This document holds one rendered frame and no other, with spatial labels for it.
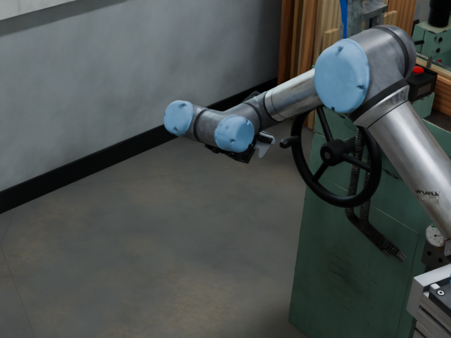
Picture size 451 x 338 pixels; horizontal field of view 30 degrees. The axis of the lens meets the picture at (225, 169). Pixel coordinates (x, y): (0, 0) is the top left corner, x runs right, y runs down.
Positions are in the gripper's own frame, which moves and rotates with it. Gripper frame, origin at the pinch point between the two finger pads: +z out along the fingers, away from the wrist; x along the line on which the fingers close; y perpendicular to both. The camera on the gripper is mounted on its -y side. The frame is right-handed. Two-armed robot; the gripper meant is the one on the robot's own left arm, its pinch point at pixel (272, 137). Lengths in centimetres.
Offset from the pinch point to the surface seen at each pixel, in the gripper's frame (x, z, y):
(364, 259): 14, 45, 22
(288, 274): -27, 81, 49
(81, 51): -122, 35, 13
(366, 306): 18, 53, 35
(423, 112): 22.7, 20.7, -21.6
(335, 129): -3.0, 28.5, -7.1
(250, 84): -128, 141, 2
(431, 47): 14.3, 24.5, -36.8
